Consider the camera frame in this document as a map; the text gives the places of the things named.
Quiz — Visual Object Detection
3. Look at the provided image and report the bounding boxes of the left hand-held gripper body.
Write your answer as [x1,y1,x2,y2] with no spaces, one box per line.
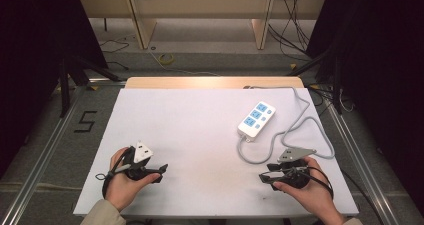
[124,140,155,182]

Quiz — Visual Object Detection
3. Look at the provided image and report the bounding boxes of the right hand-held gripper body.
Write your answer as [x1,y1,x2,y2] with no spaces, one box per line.
[277,147,318,190]

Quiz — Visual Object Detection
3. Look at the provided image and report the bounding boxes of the person's left hand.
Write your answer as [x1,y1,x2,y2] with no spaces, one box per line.
[104,146,161,213]

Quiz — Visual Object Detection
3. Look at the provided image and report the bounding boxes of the person's right hand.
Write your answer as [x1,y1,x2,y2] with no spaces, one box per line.
[272,156,345,221]

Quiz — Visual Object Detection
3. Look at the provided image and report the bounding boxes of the white table cover sheet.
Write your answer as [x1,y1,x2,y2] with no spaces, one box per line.
[72,87,360,219]

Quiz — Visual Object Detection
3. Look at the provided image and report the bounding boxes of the white power strip blue sockets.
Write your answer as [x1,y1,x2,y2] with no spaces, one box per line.
[236,100,277,143]

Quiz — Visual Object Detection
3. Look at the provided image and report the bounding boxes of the black metal stand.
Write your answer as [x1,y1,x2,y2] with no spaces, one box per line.
[57,53,124,119]
[285,46,345,116]

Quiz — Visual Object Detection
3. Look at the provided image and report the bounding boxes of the yellow tape roll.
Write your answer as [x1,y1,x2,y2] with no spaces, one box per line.
[157,52,176,66]

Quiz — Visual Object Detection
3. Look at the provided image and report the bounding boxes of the black curtain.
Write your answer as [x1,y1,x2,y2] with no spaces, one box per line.
[304,0,424,218]
[0,0,110,181]

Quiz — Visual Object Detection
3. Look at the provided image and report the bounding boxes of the light wooden shelf unit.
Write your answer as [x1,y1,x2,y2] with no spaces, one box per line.
[77,0,328,51]

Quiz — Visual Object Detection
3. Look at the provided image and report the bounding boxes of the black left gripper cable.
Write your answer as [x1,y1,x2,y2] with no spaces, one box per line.
[94,147,134,200]

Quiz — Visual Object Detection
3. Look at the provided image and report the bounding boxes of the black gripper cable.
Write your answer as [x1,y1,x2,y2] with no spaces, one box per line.
[259,165,386,225]
[94,147,134,200]

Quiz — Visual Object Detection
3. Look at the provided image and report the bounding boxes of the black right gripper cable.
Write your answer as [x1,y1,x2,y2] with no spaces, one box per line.
[259,165,386,225]

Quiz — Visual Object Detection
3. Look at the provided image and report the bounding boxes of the grey power strip cable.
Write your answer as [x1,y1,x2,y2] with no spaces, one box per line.
[236,85,336,165]

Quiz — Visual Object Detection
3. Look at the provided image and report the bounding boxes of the aluminium floor rail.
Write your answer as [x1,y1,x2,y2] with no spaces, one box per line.
[323,96,402,225]
[0,84,88,225]

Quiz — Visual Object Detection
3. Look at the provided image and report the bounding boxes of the white floor cable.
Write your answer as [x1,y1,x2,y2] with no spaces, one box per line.
[146,47,222,78]

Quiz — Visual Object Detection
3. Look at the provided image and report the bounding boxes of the black floor cable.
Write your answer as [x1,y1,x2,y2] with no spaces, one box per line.
[98,37,132,71]

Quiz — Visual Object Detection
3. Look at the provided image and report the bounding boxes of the bundle of black cables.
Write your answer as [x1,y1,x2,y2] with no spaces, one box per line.
[267,0,322,58]

